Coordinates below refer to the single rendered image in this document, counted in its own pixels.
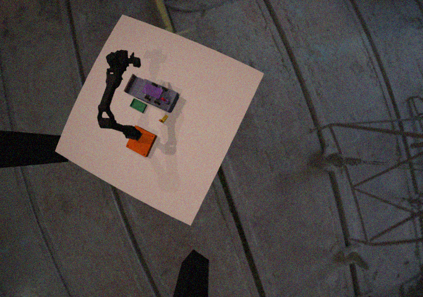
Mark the green tray floor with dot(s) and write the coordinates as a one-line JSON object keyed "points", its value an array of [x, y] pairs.
{"points": [[138, 105]]}

